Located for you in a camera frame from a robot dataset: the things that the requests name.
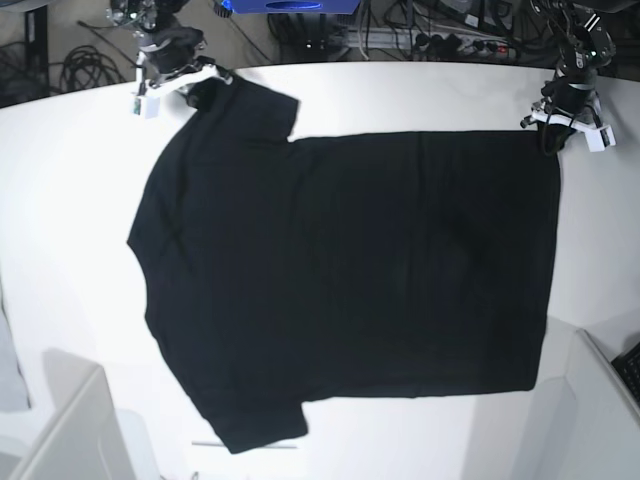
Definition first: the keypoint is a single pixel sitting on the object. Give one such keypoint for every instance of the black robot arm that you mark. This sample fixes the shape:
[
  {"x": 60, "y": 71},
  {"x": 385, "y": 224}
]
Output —
[{"x": 146, "y": 15}]

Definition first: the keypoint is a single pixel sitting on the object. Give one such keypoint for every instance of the white partition panel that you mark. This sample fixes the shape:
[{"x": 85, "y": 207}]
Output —
[
  {"x": 83, "y": 439},
  {"x": 582, "y": 425}
]

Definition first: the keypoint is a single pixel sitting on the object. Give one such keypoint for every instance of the black gripper second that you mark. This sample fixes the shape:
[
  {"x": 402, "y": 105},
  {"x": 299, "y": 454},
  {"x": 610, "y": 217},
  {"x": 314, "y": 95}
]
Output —
[{"x": 569, "y": 93}]

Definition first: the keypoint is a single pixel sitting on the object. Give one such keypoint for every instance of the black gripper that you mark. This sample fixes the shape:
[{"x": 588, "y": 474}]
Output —
[{"x": 171, "y": 53}]

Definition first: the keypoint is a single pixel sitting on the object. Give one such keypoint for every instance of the black stand post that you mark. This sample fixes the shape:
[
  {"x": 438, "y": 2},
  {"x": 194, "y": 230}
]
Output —
[{"x": 37, "y": 48}]

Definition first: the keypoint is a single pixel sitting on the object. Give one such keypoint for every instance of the white partition panel right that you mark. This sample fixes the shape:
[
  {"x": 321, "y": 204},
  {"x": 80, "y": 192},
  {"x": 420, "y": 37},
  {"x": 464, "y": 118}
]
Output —
[{"x": 582, "y": 425}]

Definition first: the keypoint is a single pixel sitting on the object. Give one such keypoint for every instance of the black keyboard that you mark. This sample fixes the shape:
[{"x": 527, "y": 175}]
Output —
[{"x": 627, "y": 368}]

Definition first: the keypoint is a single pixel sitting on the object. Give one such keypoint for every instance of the blue box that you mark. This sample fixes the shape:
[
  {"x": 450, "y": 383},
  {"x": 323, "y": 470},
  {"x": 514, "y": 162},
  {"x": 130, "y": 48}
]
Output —
[{"x": 291, "y": 6}]

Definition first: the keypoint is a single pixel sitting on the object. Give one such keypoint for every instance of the black T-shirt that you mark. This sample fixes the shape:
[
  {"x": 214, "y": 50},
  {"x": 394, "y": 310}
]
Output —
[{"x": 394, "y": 265}]

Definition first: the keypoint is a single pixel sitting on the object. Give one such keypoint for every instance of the white partition panel left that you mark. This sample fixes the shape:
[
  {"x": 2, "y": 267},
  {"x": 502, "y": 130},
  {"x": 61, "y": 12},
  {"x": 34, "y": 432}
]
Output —
[{"x": 83, "y": 439}]

